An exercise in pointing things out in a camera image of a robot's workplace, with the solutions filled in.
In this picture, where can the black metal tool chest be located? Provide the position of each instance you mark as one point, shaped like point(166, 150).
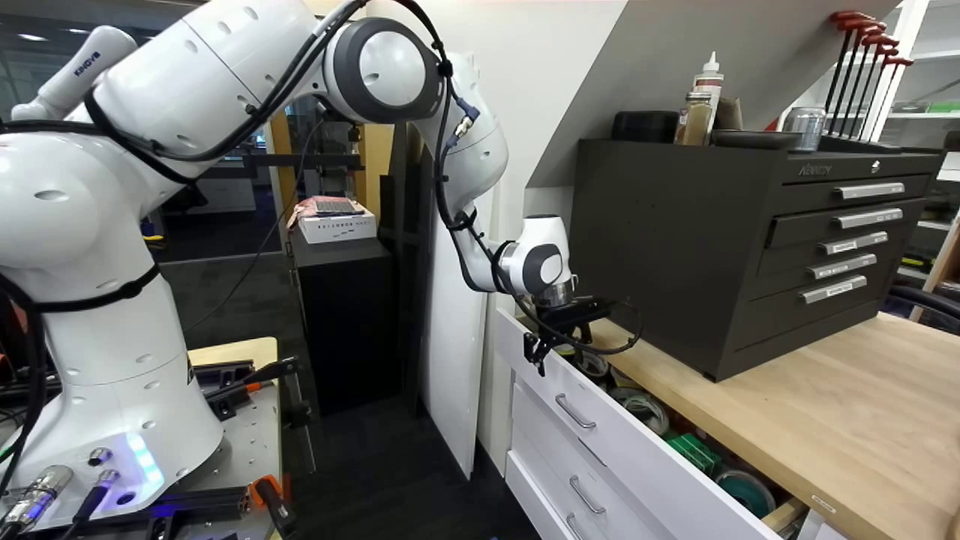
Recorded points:
point(661, 249)

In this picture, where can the leaning wooden plank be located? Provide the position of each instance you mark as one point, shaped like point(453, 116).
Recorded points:
point(947, 265)

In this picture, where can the white shelving unit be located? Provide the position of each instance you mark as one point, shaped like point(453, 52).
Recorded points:
point(931, 62)

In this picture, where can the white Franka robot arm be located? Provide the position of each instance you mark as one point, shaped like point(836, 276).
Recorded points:
point(90, 249)

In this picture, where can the black flat tray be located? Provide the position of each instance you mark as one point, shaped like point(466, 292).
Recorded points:
point(755, 139)

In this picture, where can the silver metal can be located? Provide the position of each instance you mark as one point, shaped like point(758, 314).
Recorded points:
point(802, 126)

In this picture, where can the tan plastic bottle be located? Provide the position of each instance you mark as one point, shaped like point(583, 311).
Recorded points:
point(694, 121)

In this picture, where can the light wooden board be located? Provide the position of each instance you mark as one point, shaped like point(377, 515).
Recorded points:
point(241, 352)

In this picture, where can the robot mounting table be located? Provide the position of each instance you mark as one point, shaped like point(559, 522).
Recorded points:
point(251, 445)

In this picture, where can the black pedestal cabinet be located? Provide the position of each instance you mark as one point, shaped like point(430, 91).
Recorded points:
point(345, 332)

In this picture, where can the white leaning board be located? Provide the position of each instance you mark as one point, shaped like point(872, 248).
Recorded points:
point(461, 350)

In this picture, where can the white green tape roll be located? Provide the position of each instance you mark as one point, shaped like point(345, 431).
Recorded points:
point(648, 408)

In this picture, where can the white glue bottle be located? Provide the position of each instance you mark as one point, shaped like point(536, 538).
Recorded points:
point(709, 75)

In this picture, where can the black table clamp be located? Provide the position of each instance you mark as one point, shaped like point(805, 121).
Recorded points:
point(234, 384)

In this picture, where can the black curved tube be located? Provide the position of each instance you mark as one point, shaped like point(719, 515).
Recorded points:
point(931, 299)

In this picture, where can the green patterned tape box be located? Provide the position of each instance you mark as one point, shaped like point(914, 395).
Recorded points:
point(694, 451)

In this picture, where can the black round container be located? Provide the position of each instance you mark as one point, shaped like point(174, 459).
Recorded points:
point(647, 126)

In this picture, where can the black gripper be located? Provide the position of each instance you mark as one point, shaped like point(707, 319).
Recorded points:
point(571, 308)

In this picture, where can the white panelled drawer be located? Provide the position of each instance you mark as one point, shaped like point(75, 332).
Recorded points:
point(545, 440)
point(525, 494)

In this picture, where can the black leaning panel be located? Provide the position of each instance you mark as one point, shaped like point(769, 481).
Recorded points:
point(410, 280)

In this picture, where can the wooden block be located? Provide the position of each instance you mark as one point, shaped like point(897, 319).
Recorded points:
point(785, 516)

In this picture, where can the white and pink box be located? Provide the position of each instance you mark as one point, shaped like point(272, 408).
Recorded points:
point(335, 225)

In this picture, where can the small grey tape roll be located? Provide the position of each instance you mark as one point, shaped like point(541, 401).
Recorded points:
point(597, 370)

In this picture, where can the dark green tape roll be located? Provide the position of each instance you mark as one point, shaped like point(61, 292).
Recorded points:
point(744, 491)

